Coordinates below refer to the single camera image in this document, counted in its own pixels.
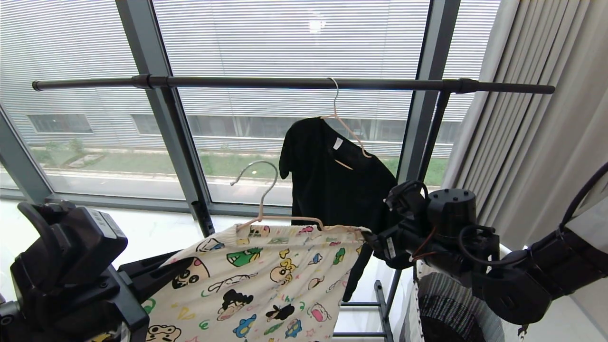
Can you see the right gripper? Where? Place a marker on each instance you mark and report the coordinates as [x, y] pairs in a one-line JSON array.
[[403, 247]]

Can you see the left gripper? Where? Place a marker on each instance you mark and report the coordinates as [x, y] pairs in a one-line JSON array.
[[109, 304]]

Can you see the black short-sleeved shirt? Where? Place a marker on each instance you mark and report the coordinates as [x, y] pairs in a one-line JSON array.
[[332, 180]]

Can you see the cream printed garment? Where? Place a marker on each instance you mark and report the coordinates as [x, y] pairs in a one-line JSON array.
[[256, 285]]

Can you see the pink clothes hanger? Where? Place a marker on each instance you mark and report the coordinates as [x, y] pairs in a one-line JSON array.
[[335, 102], [266, 190]]

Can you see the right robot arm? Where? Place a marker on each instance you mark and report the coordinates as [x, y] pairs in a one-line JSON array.
[[522, 266]]

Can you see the white laundry basket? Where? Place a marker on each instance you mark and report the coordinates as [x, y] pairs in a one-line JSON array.
[[451, 308]]

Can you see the black clothes rack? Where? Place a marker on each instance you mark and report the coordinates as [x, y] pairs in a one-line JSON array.
[[237, 83]]

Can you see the beige curtain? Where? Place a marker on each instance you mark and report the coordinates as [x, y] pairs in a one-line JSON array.
[[536, 118]]

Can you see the window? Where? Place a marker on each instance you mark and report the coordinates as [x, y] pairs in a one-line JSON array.
[[285, 38]]

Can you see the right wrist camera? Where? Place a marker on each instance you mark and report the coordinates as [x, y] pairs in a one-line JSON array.
[[406, 197]]

